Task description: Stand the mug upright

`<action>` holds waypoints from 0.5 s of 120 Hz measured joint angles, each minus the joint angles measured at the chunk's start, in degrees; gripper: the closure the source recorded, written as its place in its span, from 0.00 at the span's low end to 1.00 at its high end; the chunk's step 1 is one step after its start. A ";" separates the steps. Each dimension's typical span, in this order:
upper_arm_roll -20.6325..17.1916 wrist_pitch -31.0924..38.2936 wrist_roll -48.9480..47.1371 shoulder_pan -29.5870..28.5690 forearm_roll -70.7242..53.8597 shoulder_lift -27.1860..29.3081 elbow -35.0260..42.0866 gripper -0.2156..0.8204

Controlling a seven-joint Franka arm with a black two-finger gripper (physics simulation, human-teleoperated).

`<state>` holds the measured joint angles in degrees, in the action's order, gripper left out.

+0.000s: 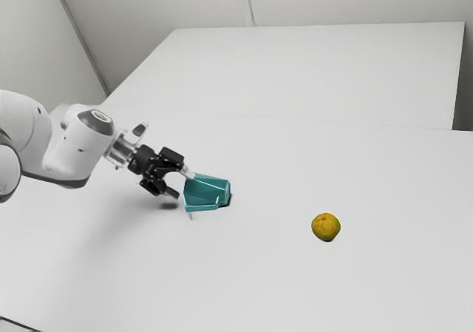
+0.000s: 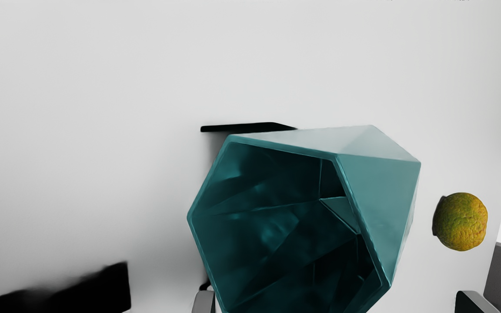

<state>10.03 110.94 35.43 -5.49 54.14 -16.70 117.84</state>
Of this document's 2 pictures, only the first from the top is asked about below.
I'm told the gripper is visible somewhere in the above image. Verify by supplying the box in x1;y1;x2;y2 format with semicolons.
127;144;197;201

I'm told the yellow-green round fruit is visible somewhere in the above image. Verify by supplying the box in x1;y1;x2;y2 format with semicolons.
310;212;342;243

